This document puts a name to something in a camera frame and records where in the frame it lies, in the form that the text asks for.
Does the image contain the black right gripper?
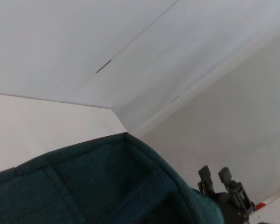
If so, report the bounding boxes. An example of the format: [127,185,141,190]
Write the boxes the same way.
[198,165,256,224]

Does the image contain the dark teal insulated lunch bag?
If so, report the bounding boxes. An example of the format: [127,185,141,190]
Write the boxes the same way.
[0,132,226,224]

